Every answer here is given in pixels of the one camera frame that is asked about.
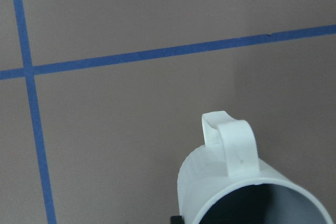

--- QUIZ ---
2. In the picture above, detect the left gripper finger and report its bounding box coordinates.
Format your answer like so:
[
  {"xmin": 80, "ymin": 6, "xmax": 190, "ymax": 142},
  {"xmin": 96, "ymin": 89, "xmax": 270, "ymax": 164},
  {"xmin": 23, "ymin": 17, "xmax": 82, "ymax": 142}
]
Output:
[{"xmin": 170, "ymin": 215, "xmax": 183, "ymax": 224}]

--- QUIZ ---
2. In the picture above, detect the white HOME mug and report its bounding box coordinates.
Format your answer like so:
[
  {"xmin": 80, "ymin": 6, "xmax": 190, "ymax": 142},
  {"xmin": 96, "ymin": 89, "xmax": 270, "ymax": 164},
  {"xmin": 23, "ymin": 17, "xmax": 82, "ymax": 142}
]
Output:
[{"xmin": 177, "ymin": 111, "xmax": 332, "ymax": 223}]

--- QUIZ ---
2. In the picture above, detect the brown paper table cover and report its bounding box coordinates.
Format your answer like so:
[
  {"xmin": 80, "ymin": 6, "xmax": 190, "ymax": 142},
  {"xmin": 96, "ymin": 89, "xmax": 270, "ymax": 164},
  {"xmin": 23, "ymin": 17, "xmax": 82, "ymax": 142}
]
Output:
[{"xmin": 1, "ymin": 0, "xmax": 335, "ymax": 223}]

